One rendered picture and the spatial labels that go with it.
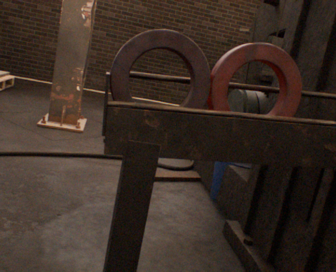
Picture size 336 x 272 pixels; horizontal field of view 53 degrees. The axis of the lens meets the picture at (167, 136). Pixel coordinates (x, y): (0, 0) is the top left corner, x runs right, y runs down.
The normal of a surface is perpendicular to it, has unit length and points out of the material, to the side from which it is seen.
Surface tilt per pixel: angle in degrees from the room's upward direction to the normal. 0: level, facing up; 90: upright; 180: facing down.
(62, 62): 90
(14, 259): 0
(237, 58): 90
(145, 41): 90
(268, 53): 90
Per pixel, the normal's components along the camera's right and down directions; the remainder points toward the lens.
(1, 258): 0.19, -0.96
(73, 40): 0.16, 0.22
